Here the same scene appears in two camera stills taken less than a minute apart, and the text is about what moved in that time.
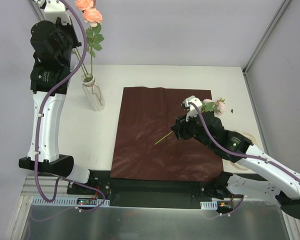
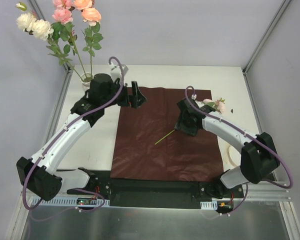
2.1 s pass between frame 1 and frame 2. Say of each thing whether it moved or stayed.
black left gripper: moved
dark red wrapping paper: stayed
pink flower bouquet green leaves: stayed
